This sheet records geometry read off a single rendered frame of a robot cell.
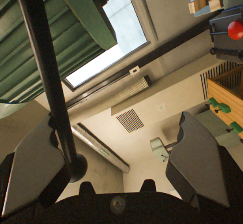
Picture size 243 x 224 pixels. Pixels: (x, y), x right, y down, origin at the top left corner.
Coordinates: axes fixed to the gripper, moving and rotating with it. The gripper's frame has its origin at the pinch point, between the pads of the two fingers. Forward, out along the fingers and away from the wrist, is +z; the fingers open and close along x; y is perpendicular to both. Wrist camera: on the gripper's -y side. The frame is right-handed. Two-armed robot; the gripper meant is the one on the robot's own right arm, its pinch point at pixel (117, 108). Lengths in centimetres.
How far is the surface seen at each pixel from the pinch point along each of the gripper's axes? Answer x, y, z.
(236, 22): 19.1, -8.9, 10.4
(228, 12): 22.6, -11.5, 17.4
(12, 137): -119, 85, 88
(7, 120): -127, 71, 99
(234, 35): 19.7, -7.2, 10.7
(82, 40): -4.5, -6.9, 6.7
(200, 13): 30, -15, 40
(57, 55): -8.0, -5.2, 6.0
